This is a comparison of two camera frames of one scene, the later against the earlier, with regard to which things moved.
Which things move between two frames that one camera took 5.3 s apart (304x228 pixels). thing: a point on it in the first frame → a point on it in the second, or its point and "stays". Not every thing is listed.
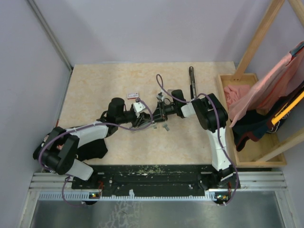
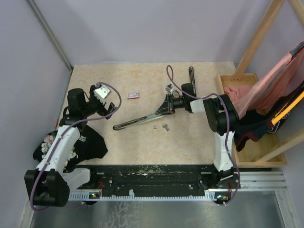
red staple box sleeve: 132,95 stays
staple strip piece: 165,126 stays
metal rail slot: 193,87 stays
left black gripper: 141,116 → 103,111
